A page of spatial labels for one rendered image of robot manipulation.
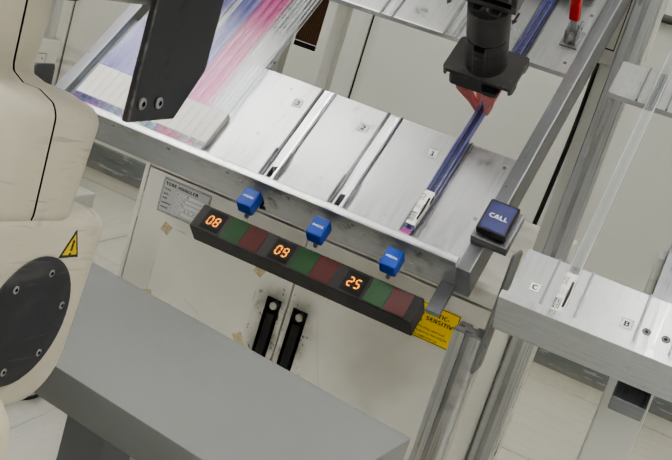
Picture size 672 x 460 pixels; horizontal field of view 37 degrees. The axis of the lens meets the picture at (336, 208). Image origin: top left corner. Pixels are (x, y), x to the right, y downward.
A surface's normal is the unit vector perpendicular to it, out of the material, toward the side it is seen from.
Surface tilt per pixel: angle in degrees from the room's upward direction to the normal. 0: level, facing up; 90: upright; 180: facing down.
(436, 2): 45
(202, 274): 90
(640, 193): 90
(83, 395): 90
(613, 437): 90
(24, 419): 0
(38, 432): 0
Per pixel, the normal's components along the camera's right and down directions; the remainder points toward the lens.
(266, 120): -0.07, -0.58
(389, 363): -0.40, 0.11
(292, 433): 0.29, -0.93
